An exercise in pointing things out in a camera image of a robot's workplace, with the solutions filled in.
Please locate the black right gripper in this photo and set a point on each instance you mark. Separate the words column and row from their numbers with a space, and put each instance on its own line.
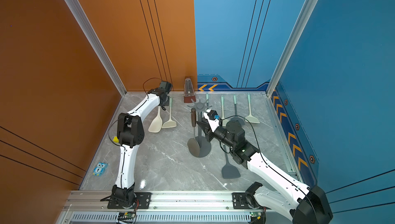
column 206, row 129

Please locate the aluminium corner post left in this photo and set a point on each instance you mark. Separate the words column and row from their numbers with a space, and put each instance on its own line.
column 80, row 16

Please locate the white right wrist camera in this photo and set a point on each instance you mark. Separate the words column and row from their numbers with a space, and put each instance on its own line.
column 213, row 119

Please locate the steel ladle dark brown handle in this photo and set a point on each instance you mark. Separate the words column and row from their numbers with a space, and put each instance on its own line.
column 193, row 145

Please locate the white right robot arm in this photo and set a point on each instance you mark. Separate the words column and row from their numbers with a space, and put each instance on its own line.
column 290, row 198

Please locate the red wooden metronome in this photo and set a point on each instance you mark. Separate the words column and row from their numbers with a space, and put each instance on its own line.
column 189, row 94

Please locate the grey turner mint handle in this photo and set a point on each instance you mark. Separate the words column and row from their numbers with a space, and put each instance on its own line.
column 236, row 117

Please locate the grey kitchen utensil rack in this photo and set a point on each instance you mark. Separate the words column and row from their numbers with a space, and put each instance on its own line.
column 200, row 136

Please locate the green circuit board right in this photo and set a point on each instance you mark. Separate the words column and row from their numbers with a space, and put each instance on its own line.
column 258, row 217

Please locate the green circuit board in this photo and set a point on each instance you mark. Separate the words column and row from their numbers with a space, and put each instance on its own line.
column 126, row 216
column 258, row 217

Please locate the aluminium corner post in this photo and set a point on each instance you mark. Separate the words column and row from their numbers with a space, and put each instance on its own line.
column 302, row 20
column 80, row 16

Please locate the green circuit board left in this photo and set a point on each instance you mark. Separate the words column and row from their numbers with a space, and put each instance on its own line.
column 126, row 216

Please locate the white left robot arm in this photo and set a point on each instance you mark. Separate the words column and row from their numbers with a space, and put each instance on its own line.
column 130, row 134

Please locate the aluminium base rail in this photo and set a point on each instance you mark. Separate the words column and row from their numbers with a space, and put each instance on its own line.
column 167, row 207

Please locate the cream slotted turner mint handle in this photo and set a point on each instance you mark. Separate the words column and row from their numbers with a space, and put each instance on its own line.
column 170, row 123

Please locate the aluminium corner post right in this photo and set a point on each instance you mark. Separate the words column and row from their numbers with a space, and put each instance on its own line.
column 302, row 20

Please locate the cream spatula mint handle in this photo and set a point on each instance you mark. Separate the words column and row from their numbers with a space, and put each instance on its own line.
column 250, row 117

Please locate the blue owl toy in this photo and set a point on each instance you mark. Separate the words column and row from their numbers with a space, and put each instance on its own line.
column 100, row 169

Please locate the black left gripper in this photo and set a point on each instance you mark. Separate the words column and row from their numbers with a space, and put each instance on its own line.
column 166, row 97

